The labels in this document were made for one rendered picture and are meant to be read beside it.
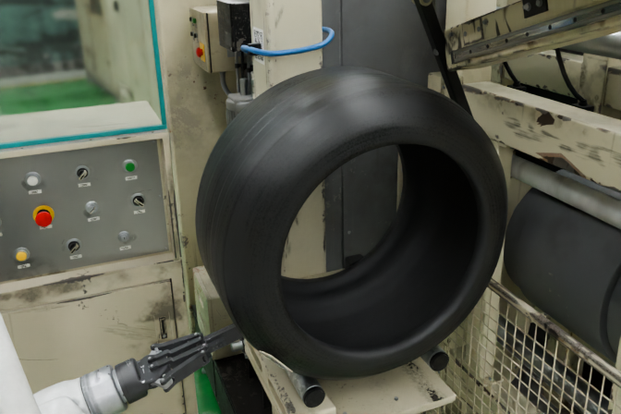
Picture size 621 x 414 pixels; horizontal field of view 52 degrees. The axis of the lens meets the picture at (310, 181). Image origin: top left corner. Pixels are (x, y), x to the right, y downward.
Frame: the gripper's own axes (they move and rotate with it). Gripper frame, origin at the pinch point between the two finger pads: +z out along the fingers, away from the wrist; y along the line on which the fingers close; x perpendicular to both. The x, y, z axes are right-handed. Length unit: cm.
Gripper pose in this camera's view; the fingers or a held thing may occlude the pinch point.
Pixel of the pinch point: (224, 336)
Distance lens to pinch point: 126.6
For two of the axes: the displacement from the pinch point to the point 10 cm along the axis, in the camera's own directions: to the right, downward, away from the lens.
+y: -3.7, -3.1, 8.8
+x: 2.5, 8.7, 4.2
